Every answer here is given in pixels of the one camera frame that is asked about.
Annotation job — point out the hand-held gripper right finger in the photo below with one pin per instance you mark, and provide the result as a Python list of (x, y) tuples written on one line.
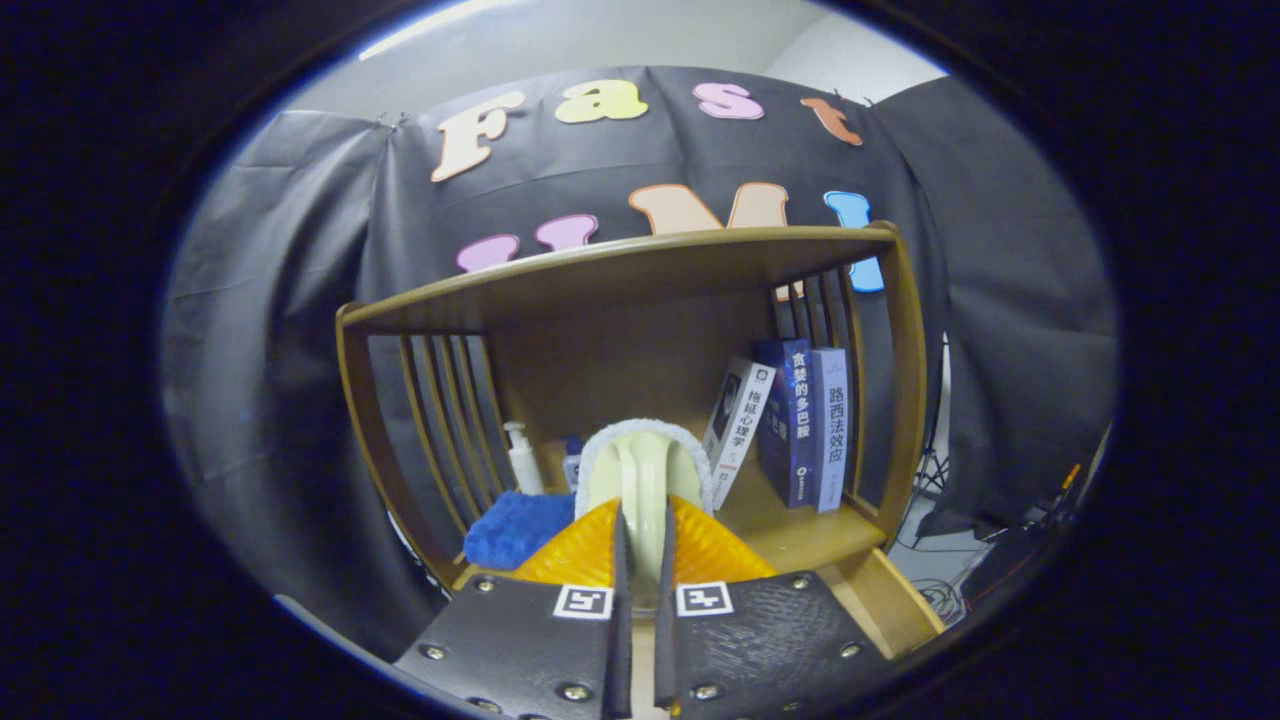
[(665, 640)]

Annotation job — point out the pale yellow cleaning brush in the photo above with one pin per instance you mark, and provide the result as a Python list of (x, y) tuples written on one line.
[(640, 470)]

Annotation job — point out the wooden drawer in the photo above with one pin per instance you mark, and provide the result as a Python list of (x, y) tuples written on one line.
[(890, 600)]

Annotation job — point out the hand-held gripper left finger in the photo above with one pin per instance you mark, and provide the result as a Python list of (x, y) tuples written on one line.
[(620, 640)]

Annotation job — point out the wooden cabinet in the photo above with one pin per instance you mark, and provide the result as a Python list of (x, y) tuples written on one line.
[(620, 350)]

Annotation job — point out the dark blue book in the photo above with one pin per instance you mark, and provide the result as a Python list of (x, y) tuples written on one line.
[(795, 430)]

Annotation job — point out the pale blue book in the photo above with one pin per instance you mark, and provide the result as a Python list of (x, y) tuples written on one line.
[(830, 430)]

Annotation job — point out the black light stand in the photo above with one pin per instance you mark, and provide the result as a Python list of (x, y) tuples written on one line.
[(938, 470)]

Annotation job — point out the black orange equipment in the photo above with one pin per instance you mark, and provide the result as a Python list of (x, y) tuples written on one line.
[(1050, 505)]

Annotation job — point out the white bottle blue cap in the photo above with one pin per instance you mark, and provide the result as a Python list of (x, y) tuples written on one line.
[(572, 470)]

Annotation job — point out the black backdrop cloth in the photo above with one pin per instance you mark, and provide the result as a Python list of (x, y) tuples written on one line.
[(280, 350)]

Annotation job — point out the wooden countertop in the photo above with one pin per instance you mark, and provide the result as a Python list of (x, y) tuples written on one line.
[(800, 530)]

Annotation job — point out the white book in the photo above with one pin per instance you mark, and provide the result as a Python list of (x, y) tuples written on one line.
[(740, 430)]

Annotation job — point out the blue rolled towel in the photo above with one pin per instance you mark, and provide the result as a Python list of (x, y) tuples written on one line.
[(510, 530)]

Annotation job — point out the white pump bottle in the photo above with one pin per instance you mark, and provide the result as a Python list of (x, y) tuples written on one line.
[(525, 465)]

